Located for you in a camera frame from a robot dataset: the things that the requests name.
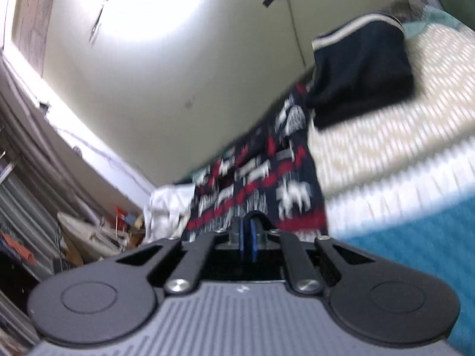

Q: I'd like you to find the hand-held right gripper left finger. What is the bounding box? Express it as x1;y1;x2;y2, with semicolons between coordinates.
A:
111;211;248;296

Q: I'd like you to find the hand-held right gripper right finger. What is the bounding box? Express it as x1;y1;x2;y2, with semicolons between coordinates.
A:
248;211;377;296

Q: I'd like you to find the white t-shirt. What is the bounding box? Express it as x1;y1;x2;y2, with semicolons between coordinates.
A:
143;183;197;244

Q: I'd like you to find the navy red white patterned garment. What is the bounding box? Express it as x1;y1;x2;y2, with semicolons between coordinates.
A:
185;81;330;243

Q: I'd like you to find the dark navy garment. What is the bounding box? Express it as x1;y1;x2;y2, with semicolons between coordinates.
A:
304;12;415;131

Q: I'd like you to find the beige cloth on rack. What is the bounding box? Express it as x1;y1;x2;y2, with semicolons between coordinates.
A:
57;211;127;260

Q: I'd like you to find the grey curtain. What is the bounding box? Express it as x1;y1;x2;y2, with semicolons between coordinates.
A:
0;59;112;279

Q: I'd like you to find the grey wall cable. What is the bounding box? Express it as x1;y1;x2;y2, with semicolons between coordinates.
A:
287;0;308;68

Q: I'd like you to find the wall poster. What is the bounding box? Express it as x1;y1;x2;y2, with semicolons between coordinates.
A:
11;0;54;78

